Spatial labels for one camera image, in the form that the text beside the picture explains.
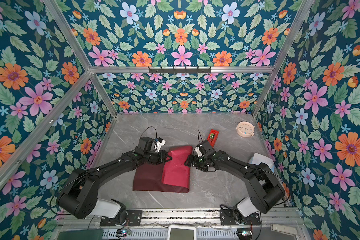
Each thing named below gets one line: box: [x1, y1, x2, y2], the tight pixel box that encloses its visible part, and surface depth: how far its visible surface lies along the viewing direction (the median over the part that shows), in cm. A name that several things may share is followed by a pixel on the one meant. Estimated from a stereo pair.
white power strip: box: [270, 223, 297, 235], surface depth 70 cm
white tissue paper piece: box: [248, 152, 275, 173], surface depth 90 cm
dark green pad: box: [57, 229, 104, 240], surface depth 71 cm
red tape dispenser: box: [207, 129, 219, 148], surface depth 100 cm
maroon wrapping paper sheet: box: [132, 145, 193, 193], surface depth 84 cm
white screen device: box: [167, 225, 197, 240], surface depth 68 cm
